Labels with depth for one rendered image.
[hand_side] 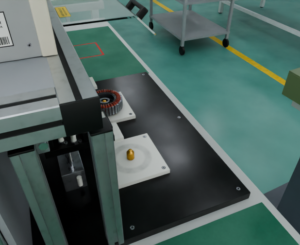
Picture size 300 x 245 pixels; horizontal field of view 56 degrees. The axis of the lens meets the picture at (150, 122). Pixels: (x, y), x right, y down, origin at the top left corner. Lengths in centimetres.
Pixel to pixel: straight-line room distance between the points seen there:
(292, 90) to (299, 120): 133
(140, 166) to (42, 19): 42
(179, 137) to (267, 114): 163
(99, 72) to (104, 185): 79
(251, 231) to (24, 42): 55
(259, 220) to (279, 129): 162
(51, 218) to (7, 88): 21
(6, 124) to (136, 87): 74
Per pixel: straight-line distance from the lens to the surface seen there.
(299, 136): 225
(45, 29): 43
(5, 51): 44
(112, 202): 50
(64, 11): 84
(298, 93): 109
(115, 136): 63
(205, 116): 221
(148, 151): 74
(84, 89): 35
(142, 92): 99
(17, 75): 41
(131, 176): 68
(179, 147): 77
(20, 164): 39
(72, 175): 66
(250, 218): 68
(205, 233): 64
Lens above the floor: 129
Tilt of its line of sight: 38 degrees down
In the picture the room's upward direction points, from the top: straight up
